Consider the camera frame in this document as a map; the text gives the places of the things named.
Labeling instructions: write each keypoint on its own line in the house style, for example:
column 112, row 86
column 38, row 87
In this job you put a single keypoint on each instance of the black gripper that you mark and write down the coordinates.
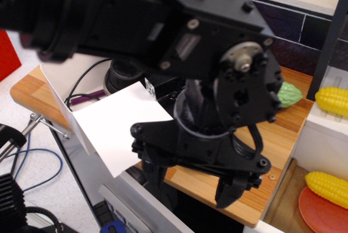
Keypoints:
column 214, row 125

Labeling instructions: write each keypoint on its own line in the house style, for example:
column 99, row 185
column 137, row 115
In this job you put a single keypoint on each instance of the white face mask box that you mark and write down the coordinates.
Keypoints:
column 104, row 126

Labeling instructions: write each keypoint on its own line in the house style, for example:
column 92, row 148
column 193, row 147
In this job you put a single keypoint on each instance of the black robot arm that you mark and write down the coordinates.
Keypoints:
column 220, row 47

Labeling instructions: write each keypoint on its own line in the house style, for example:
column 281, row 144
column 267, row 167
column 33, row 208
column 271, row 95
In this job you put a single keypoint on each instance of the wooden shelf board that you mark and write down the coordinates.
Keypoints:
column 278, row 137

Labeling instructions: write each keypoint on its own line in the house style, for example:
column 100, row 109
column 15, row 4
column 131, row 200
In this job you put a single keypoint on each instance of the blue black device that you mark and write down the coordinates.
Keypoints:
column 106, row 220

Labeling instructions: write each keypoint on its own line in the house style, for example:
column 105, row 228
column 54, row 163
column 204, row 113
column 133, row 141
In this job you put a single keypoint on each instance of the green bitter gourd toy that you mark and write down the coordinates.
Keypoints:
column 289, row 95

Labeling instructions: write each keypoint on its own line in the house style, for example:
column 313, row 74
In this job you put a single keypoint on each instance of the orange plate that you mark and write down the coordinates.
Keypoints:
column 320, row 214

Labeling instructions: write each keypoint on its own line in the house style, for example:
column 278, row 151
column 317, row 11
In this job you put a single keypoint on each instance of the yellow corn toy lower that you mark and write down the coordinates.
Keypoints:
column 328, row 187

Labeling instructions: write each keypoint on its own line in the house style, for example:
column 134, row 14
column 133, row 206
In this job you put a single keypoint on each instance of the yellow corn toy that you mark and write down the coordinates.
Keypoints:
column 332, row 99
column 328, row 187

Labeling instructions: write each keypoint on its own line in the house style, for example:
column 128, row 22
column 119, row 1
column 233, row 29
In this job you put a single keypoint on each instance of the yellow corn toy upper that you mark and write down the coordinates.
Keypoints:
column 332, row 99

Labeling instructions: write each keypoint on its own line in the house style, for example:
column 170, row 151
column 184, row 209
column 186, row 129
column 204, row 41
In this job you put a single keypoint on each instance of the black heat sink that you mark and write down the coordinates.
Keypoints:
column 13, row 214

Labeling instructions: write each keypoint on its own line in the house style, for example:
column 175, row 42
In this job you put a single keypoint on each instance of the metal clamp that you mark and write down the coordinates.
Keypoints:
column 17, row 139

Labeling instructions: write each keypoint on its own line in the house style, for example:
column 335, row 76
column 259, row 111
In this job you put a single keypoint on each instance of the red box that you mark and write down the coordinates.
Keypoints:
column 9, row 58

